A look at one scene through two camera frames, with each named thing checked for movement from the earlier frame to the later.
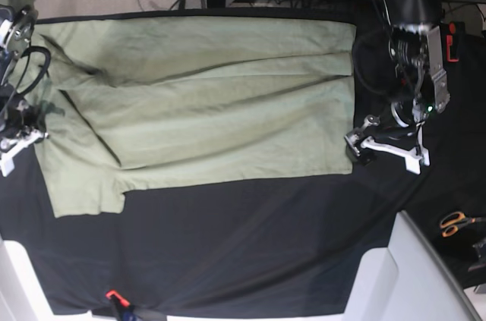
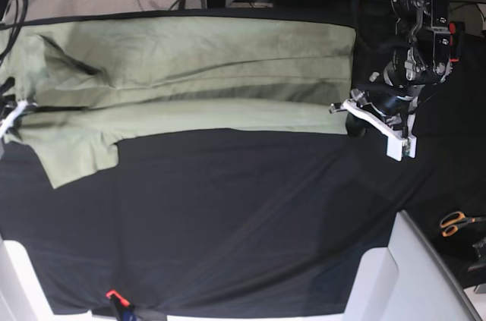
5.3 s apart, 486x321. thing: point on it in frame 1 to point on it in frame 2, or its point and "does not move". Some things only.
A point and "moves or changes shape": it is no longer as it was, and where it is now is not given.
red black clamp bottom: (121, 304) does not move
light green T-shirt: (178, 99) moves or changes shape
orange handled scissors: (451, 221) does not move
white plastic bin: (408, 280) does not move
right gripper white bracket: (412, 156) to (397, 142)
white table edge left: (23, 297) does not move
